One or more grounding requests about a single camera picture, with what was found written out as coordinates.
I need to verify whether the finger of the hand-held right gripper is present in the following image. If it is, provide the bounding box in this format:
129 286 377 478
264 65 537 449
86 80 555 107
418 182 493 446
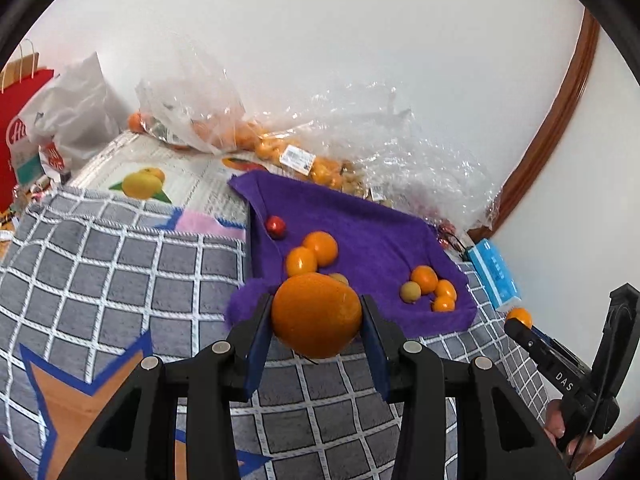
531 326 577 362
503 318 557 369

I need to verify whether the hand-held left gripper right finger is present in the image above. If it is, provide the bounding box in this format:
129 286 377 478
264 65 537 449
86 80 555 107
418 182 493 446
361 294 558 480

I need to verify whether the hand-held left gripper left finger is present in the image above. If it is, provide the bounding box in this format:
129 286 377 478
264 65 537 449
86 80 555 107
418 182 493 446
57 292 275 480

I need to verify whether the large orange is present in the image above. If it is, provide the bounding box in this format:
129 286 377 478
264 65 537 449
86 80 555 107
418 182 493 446
271 273 363 359

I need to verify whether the purple towel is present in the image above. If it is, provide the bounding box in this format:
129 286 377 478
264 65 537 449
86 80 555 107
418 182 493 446
223 170 478 338

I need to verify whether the person's right hand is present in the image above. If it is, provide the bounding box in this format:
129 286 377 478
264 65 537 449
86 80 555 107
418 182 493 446
545 399 597 459

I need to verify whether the blue tissue box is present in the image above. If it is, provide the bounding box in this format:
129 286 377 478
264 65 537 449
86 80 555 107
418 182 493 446
467 239 522 311

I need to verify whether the bunch of red cherry tomatoes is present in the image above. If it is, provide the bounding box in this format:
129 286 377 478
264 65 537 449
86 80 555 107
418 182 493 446
422 207 473 261

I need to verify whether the grey checked blanket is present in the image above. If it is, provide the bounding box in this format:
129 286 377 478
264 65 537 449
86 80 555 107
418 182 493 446
0 185 551 480

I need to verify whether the heap of packaged yellow jujubes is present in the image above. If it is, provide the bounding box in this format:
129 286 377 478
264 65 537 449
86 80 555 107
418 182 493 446
340 160 371 198

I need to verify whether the clear plastic bag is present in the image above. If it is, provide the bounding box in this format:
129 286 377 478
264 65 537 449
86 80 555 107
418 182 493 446
370 120 503 233
252 80 416 201
136 35 268 156

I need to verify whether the white price label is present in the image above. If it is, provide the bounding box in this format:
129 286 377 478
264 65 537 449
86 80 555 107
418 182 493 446
280 144 316 171

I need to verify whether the fruit-printed white carton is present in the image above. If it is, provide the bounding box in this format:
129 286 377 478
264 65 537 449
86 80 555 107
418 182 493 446
65 132 263 221

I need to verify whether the heap of packaged mandarins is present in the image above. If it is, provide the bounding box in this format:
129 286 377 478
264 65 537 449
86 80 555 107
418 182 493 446
187 117 346 193

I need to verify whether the white plastic bag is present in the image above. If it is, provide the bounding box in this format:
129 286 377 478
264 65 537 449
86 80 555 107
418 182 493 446
12 51 132 183

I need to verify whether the red paper bag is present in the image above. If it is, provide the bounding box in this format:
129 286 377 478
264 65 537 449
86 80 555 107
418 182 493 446
0 39 56 211

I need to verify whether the brown wooden door frame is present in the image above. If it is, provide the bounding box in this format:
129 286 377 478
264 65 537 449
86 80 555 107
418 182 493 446
467 7 601 241

